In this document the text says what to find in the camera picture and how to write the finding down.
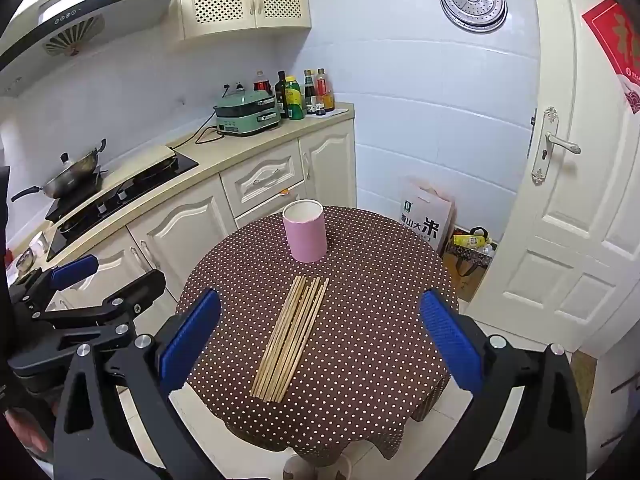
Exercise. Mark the cream drawer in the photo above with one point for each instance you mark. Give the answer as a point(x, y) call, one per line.
point(262, 175)
point(260, 210)

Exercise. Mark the brown polka dot tablecloth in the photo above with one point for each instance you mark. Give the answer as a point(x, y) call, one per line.
point(360, 310)

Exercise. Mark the white panel door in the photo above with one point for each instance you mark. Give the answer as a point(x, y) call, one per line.
point(575, 235)

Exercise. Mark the bundle of wooden chopsticks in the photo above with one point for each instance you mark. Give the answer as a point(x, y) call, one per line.
point(292, 335)

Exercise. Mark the yellow packet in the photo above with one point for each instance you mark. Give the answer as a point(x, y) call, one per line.
point(467, 241)

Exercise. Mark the pink cylindrical cup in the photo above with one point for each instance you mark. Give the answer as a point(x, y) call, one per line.
point(305, 240)

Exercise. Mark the green bottle yellow cap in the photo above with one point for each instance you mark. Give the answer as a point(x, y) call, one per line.
point(295, 100)

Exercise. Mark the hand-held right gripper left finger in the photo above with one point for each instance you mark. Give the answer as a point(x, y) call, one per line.
point(192, 345)

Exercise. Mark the cream wall cabinet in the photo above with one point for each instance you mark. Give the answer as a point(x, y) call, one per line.
point(245, 35)

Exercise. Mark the dark soy sauce bottle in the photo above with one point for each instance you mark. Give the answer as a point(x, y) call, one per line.
point(309, 92)

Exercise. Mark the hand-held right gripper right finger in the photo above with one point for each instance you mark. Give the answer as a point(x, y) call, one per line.
point(450, 340)

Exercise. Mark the narrow cream cabinet door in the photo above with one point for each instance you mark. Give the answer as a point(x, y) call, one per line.
point(327, 165)

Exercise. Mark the person's left hand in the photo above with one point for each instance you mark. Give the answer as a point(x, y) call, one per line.
point(27, 435)

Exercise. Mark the white table base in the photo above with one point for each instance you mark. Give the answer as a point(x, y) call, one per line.
point(315, 467)

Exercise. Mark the white paper rice bag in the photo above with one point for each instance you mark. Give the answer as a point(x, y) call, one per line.
point(425, 220)

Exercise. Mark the green electric grill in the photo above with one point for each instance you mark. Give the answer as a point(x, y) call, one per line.
point(247, 115)

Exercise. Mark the dark glass oil bottle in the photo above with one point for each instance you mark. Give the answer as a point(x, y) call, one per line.
point(281, 95)

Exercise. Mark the beige countertop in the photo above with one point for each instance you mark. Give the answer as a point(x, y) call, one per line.
point(250, 137)

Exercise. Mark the cream base cabinet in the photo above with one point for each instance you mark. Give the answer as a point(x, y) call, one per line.
point(227, 222)

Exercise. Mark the dark soda bottle red label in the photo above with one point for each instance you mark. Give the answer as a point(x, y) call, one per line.
point(262, 84)

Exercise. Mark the steel wok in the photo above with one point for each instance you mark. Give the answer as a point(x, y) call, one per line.
point(70, 175)

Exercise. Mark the basket with yellow bottle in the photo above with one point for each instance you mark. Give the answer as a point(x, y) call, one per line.
point(467, 265)

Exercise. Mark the round metal steamer rack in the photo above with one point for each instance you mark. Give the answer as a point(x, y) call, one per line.
point(472, 0)

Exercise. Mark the white paper sheet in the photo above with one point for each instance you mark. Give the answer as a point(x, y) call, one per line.
point(340, 111)

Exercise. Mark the orange sauce bottle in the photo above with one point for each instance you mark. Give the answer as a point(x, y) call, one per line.
point(325, 90)

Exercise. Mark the black gas stove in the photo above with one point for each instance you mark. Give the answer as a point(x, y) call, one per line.
point(150, 175)

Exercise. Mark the red paper decoration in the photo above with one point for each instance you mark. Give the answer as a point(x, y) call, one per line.
point(612, 45)

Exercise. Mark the black glass range hood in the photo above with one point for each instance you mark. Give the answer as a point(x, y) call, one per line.
point(100, 10)

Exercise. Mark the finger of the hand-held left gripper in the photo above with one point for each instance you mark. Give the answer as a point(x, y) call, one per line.
point(75, 270)
point(145, 290)

